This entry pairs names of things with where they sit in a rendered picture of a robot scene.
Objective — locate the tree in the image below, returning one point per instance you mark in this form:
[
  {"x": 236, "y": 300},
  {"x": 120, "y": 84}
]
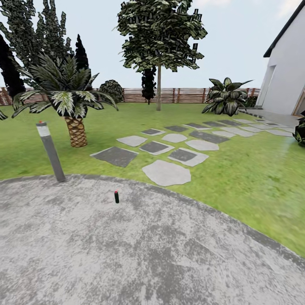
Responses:
[
  {"x": 160, "y": 34},
  {"x": 53, "y": 31},
  {"x": 10, "y": 74},
  {"x": 148, "y": 84},
  {"x": 24, "y": 41},
  {"x": 82, "y": 56}
]

